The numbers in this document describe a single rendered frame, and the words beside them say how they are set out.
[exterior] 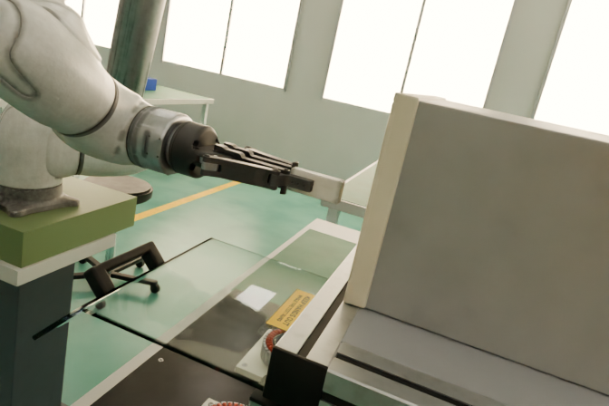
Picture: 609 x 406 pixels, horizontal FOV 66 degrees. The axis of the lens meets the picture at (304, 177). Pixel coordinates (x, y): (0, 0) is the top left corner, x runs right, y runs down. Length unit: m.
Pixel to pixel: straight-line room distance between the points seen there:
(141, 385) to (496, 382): 0.60
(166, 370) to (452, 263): 0.61
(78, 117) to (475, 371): 0.51
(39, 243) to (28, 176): 0.17
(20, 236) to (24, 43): 0.73
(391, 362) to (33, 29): 0.48
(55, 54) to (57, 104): 0.06
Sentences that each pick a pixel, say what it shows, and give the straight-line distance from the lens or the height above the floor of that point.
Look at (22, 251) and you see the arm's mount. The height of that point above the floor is 0.79.
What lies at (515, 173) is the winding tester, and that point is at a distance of 0.43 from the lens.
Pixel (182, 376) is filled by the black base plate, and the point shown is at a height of 0.77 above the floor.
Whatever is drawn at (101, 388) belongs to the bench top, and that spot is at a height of 0.75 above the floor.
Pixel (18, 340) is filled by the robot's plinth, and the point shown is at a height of 0.50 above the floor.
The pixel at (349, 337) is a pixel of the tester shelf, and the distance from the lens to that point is 0.42.
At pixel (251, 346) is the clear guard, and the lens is 0.47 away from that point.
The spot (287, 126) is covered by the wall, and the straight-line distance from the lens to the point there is 5.65.
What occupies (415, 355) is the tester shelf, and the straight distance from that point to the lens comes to 0.43.
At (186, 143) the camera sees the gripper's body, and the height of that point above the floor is 1.20.
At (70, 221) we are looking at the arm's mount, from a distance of 1.33.
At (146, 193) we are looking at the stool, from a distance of 2.49.
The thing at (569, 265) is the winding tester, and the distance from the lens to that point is 0.45.
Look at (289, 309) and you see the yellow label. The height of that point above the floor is 1.07.
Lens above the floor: 1.33
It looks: 13 degrees down
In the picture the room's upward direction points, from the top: 12 degrees clockwise
